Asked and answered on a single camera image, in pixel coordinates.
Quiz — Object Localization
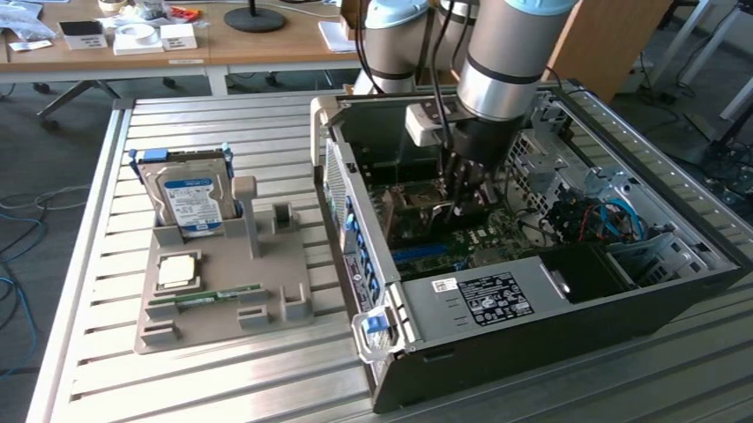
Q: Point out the wooden desk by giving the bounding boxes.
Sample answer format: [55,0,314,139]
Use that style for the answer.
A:
[208,0,471,96]
[0,0,212,131]

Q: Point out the brown cardboard box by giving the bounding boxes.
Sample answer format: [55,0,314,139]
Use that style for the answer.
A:
[339,0,370,41]

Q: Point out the black open PC case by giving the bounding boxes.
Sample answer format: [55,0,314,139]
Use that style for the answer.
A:
[310,78,751,415]

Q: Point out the white desk frame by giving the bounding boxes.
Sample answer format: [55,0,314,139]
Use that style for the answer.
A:
[646,0,753,120]

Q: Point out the blue expansion slot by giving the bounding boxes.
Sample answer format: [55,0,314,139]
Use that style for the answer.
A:
[391,243,451,263]

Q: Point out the hard disk in blue caddy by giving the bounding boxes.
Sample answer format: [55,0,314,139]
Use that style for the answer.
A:
[127,147,236,239]

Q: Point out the graphics card with black fan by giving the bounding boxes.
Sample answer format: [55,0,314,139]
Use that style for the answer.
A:
[380,182,492,243]

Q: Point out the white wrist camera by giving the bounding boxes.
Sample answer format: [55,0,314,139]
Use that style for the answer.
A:
[403,101,467,147]

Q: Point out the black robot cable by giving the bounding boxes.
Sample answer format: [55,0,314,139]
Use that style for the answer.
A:
[354,0,463,149]

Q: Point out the grey power supply unit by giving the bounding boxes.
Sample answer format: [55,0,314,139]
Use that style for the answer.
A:
[387,257,575,345]

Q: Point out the grey parts rack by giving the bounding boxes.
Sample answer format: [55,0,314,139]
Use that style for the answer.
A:
[133,175,318,356]

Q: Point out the green motherboard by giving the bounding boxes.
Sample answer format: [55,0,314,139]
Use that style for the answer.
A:
[367,171,559,283]

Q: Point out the orange small item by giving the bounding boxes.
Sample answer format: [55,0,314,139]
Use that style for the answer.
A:
[167,4,204,22]

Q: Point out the silver latch with blue tab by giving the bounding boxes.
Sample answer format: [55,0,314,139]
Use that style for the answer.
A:
[351,306,407,365]

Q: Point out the silver CPU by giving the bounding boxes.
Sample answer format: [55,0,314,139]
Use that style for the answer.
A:
[156,255,196,290]

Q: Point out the silver metal drive cage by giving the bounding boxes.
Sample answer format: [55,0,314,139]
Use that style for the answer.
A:
[510,127,629,208]

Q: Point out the black cable behind case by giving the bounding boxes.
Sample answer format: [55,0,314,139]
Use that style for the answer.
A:
[543,65,590,96]

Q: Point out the blue floor cable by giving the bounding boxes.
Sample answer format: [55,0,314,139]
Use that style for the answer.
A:
[0,211,45,380]

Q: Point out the plain white box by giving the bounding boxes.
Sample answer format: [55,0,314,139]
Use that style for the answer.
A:
[159,23,197,51]

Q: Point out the white paper stack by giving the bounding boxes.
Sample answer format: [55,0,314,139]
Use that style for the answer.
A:
[318,20,363,53]

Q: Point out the silver disk bay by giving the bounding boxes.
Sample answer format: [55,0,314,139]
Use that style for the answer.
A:
[605,231,711,287]

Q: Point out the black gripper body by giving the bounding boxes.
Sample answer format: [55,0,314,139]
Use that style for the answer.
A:
[451,115,521,168]

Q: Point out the blue wire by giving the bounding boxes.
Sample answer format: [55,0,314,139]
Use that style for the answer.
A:
[593,197,646,241]

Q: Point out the green RAM stick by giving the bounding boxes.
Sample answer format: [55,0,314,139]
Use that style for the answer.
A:
[147,284,263,306]

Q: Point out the white box with black top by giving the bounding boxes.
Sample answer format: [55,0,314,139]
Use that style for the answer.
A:
[57,20,109,50]

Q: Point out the black round lamp base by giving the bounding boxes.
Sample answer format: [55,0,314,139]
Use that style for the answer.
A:
[223,0,288,33]

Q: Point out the white tape roll on box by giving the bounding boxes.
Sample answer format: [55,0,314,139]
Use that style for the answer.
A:
[112,22,164,56]

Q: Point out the clear plastic bag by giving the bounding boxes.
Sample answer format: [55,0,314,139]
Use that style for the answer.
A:
[0,2,57,41]

